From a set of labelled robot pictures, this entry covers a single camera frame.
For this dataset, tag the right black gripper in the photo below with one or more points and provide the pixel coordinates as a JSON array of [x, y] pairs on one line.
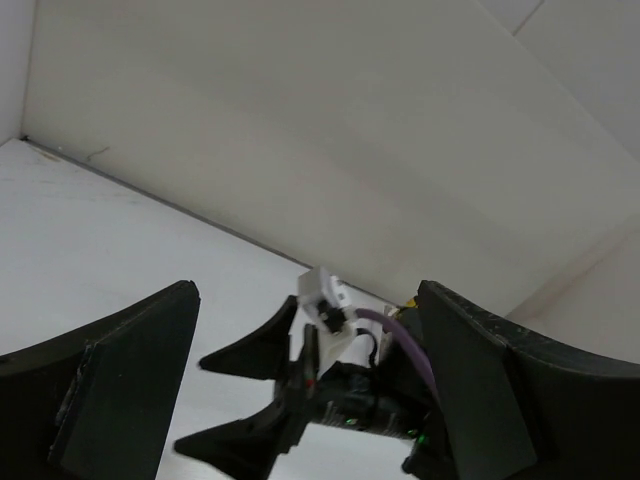
[[386, 399]]

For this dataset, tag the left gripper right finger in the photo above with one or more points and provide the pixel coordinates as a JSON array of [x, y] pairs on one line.
[[520, 405]]

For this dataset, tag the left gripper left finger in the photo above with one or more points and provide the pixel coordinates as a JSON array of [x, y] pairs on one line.
[[97, 402]]

